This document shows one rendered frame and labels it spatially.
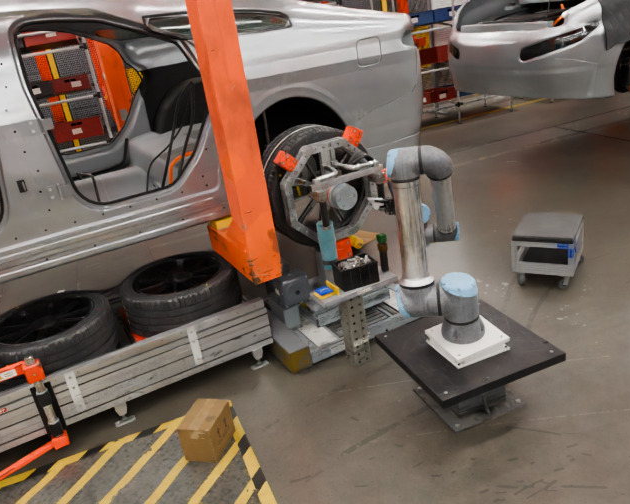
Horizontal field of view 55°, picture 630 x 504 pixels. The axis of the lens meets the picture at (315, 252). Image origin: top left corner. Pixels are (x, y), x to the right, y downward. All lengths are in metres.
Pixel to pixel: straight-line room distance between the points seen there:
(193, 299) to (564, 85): 3.43
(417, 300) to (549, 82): 3.08
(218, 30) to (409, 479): 2.05
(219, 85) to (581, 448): 2.16
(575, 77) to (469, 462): 3.45
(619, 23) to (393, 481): 3.91
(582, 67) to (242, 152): 3.15
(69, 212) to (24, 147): 0.38
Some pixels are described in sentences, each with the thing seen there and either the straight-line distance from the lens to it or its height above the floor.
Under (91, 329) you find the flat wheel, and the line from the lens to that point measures 3.26.
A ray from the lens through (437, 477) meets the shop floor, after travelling 2.64.
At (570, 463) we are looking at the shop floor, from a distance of 2.72.
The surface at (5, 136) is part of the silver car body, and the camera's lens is 3.28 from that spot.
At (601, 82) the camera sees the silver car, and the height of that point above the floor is 0.87.
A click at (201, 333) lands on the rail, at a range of 3.21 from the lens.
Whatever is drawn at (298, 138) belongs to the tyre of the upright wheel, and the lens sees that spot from 3.22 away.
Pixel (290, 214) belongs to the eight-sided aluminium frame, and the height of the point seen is 0.80.
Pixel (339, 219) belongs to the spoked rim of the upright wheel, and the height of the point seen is 0.65.
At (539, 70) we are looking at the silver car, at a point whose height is 1.01.
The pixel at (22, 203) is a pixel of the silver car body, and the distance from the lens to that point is 3.33.
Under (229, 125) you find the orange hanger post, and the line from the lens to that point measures 2.90.
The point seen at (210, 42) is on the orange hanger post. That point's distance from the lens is 2.85.
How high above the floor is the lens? 1.82
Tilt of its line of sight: 23 degrees down
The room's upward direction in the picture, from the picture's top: 9 degrees counter-clockwise
